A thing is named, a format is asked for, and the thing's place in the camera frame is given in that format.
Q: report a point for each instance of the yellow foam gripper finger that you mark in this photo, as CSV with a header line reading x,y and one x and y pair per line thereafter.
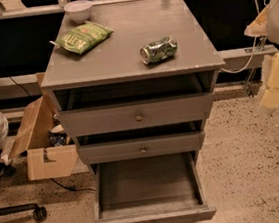
x,y
268,94

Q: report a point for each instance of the green soda can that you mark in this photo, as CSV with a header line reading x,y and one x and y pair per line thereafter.
x,y
158,51

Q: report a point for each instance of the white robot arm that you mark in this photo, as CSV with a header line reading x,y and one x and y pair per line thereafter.
x,y
267,24

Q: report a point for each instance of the grey top drawer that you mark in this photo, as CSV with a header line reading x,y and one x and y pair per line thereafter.
x,y
137,115

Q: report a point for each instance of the grey drawer cabinet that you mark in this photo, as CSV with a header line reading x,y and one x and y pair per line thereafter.
x,y
113,73

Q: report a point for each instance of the grey middle drawer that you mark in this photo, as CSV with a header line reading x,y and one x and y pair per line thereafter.
x,y
138,148

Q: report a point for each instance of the grey open bottom drawer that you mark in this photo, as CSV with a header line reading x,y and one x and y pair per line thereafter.
x,y
161,189

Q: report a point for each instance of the green chip bag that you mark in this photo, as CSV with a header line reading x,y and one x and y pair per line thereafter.
x,y
83,38

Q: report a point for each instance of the white bowl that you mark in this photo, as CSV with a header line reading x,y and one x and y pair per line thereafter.
x,y
79,11

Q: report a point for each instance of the cardboard box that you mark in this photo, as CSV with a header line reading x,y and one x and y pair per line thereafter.
x,y
44,160

